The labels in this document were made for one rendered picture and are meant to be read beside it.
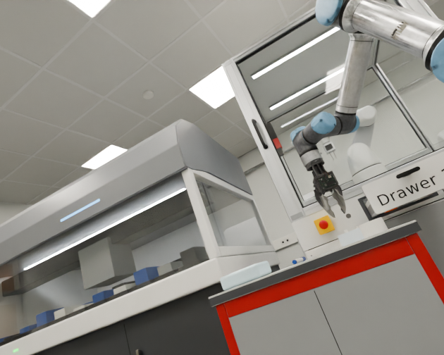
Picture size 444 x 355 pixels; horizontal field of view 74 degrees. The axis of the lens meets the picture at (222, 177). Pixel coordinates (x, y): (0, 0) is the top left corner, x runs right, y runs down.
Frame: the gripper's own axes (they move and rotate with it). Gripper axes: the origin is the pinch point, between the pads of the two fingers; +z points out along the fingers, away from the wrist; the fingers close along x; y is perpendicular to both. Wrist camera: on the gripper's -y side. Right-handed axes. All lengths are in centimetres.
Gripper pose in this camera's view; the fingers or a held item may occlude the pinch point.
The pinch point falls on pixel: (337, 212)
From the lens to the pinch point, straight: 117.3
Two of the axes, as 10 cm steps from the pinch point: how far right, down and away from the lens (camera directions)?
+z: 3.3, 8.8, -3.4
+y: -2.3, -2.7, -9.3
